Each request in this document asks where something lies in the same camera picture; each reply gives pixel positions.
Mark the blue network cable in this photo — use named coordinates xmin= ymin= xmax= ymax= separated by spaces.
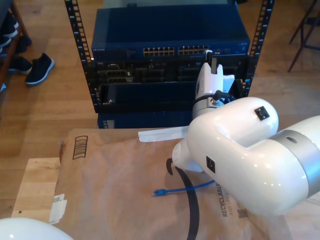
xmin=152 ymin=180 xmax=216 ymax=198

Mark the black server chassis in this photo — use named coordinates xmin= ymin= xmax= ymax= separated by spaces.
xmin=92 ymin=59 xmax=251 ymax=83

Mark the black rack tray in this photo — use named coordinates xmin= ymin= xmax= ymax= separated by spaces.
xmin=95 ymin=81 xmax=247 ymax=114

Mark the white paper strip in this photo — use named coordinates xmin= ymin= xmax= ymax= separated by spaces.
xmin=137 ymin=125 xmax=189 ymax=144

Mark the dark metal chair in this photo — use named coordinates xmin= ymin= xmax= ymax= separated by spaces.
xmin=287 ymin=0 xmax=320 ymax=73

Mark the dark sneaker with white sole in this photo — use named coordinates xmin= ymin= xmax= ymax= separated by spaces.
xmin=8 ymin=56 xmax=33 ymax=75
xmin=2 ymin=11 xmax=20 ymax=38
xmin=24 ymin=52 xmax=55 ymax=86

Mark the dark shoe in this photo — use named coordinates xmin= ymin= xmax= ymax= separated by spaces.
xmin=14 ymin=34 xmax=33 ymax=54

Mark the white shipping label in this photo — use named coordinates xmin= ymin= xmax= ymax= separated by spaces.
xmin=48 ymin=193 xmax=68 ymax=226

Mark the wooden shoe shelf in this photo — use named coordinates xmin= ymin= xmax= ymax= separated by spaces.
xmin=0 ymin=0 xmax=28 ymax=87

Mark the black camera cable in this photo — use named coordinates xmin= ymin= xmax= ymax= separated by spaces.
xmin=211 ymin=89 xmax=235 ymax=104

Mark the blue network switch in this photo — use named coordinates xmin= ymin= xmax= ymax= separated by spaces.
xmin=91 ymin=7 xmax=251 ymax=61

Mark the black rack frame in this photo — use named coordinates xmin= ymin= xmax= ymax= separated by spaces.
xmin=64 ymin=0 xmax=275 ymax=115

